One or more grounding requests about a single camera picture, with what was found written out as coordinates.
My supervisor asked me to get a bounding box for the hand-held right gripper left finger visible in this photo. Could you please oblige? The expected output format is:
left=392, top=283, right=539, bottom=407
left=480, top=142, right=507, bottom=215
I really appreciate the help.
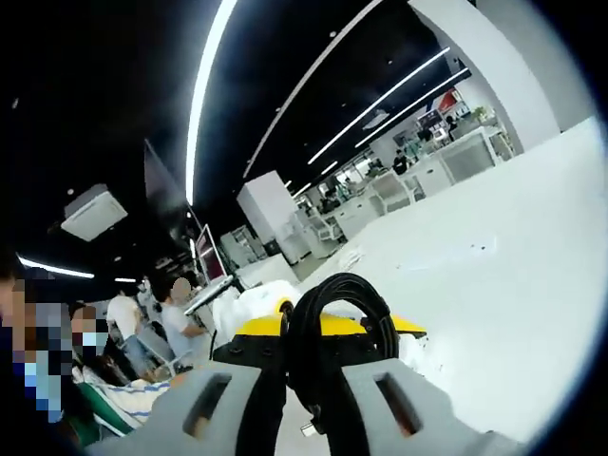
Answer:
left=87, top=296, right=292, bottom=456

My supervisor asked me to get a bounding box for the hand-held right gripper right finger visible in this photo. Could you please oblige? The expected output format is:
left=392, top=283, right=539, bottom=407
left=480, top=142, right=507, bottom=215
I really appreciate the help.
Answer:
left=322, top=311, right=524, bottom=456

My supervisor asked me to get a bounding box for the charger with black cable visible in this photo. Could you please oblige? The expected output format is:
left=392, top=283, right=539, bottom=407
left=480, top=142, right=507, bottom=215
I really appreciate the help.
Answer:
left=279, top=272, right=403, bottom=437

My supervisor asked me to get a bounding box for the black-legged standing desk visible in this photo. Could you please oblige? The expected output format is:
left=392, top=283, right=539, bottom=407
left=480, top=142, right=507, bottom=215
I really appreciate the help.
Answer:
left=182, top=274, right=238, bottom=333

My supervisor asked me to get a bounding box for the white mesh desk partition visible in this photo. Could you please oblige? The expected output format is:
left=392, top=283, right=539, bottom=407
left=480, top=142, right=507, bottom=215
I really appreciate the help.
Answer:
left=439, top=126, right=499, bottom=185

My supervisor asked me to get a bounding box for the laptop on stand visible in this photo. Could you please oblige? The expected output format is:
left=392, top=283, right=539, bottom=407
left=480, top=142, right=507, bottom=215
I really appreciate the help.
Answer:
left=194, top=223, right=230, bottom=287

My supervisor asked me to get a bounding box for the ceiling air conditioner unit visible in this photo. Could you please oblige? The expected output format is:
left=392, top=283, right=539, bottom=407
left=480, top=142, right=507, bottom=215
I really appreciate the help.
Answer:
left=60, top=183, right=130, bottom=243

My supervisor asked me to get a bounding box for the dark hanging ceiling panel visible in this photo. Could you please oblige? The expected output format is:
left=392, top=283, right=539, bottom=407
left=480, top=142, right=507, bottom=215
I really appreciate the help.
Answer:
left=143, top=139, right=192, bottom=224

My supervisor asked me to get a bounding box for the white coiled cable with adapter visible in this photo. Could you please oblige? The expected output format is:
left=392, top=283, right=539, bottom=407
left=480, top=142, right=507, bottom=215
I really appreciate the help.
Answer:
left=339, top=239, right=370, bottom=267

